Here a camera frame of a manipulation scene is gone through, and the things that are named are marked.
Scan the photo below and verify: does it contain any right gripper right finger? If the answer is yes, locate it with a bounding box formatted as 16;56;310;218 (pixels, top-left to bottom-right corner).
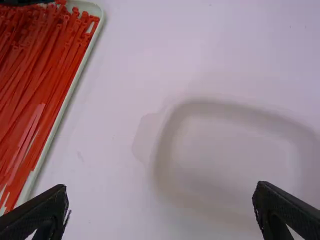
251;180;320;240

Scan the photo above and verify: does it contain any row of orange cable ties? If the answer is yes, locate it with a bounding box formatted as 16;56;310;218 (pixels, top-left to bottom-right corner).
0;0;100;213

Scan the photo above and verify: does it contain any pale tray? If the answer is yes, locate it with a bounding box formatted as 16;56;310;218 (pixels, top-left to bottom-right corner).
0;0;106;214

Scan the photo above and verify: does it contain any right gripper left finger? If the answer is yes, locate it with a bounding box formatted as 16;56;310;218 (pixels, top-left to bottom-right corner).
0;184;73;240

